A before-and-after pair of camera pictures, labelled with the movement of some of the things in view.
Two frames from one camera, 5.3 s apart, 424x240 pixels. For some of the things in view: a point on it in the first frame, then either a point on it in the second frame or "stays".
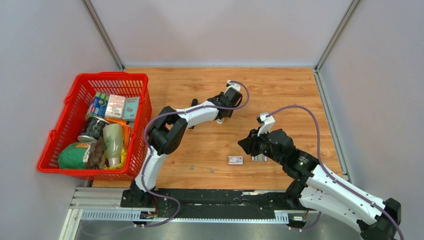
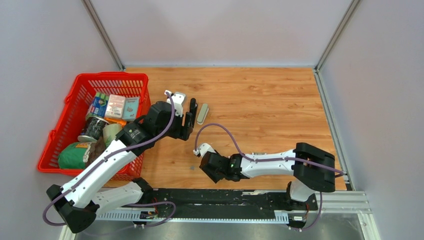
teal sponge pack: [131, 109] stays
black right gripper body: [261, 146] to [216, 177]
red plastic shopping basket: [67, 129] stays
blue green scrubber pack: [98, 106] stays
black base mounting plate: [179, 203] stays
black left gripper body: [230, 112] to [176, 130]
